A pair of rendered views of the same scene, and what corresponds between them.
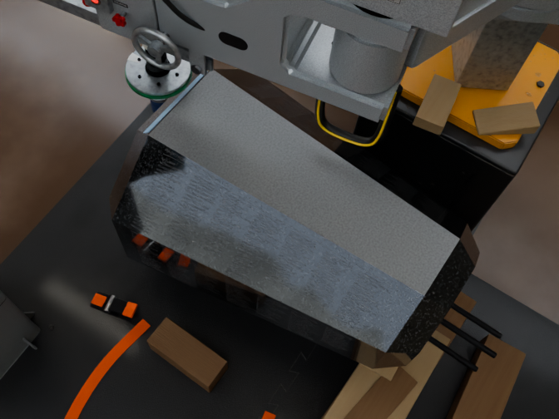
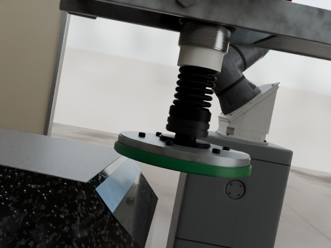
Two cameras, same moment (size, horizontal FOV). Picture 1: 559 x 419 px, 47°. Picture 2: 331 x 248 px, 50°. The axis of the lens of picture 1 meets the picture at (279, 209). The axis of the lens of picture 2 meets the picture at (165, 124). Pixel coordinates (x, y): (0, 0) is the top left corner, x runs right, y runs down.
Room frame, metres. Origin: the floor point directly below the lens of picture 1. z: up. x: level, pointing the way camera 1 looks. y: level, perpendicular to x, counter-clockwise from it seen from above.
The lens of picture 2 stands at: (1.81, 0.17, 0.94)
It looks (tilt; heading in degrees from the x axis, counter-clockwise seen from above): 3 degrees down; 154
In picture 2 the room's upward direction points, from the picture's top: 10 degrees clockwise
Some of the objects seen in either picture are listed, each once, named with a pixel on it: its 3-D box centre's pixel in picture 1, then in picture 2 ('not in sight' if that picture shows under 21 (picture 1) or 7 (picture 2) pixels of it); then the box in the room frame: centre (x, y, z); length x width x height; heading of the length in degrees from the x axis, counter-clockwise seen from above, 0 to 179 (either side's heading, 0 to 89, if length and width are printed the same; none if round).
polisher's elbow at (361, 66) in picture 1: (370, 41); not in sight; (1.11, -0.18, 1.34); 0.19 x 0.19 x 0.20
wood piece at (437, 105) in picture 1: (437, 104); not in sight; (1.35, -0.49, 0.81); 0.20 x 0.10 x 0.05; 161
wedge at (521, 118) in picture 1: (505, 118); not in sight; (1.33, -0.73, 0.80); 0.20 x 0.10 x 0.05; 101
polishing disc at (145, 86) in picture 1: (158, 69); (183, 149); (1.31, 0.45, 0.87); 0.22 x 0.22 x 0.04
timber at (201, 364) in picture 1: (187, 354); not in sight; (0.57, 0.29, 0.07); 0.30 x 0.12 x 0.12; 61
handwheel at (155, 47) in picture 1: (162, 40); not in sight; (1.16, 0.37, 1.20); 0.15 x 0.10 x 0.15; 73
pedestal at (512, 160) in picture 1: (446, 130); not in sight; (1.56, -0.65, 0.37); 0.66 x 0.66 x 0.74; 63
